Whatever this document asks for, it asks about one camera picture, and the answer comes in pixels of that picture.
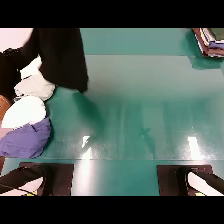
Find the dark green garment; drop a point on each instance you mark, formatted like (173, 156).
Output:
(218, 32)

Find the cream garment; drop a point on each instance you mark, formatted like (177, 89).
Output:
(35, 87)

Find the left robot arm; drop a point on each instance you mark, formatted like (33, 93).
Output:
(20, 175)

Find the black garment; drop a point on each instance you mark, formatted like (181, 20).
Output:
(8, 73)

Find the black T-shirt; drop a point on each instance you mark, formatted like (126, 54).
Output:
(63, 56)

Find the white garment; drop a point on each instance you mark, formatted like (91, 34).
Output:
(207, 35)
(23, 111)
(30, 69)

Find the purple garment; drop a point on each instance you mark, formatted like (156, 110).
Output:
(25, 141)

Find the blue garment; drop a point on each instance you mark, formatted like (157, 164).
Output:
(217, 45)

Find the brown garment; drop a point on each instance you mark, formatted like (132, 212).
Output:
(202, 46)

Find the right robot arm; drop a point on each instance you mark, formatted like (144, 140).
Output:
(200, 178)

